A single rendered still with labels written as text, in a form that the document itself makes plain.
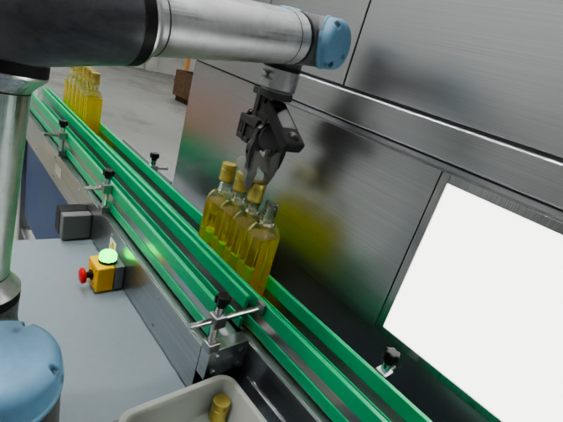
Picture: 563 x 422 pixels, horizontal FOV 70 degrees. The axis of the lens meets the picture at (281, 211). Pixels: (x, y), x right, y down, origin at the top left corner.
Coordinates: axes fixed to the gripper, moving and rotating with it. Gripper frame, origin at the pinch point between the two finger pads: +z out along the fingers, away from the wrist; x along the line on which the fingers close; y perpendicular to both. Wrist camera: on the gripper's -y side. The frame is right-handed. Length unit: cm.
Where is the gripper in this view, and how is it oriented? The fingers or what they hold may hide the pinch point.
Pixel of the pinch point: (257, 185)
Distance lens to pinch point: 88.3
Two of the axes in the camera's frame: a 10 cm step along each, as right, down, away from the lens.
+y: -6.2, -4.4, 6.5
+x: -7.4, 0.5, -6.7
